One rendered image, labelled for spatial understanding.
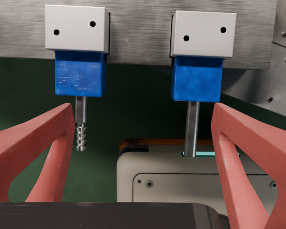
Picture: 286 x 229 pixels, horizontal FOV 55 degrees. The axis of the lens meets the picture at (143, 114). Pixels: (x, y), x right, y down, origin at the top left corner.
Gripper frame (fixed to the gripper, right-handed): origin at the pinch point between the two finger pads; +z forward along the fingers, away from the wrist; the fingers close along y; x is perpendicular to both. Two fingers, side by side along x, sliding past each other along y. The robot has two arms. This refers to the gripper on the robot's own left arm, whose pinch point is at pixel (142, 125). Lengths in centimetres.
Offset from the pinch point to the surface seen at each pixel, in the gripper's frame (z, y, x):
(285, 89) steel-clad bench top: 17.6, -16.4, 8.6
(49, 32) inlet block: 12.8, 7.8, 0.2
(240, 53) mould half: 14.4, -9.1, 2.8
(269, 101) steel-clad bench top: 16.9, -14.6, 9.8
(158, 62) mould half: 14.1, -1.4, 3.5
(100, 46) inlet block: 12.3, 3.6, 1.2
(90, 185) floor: 68, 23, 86
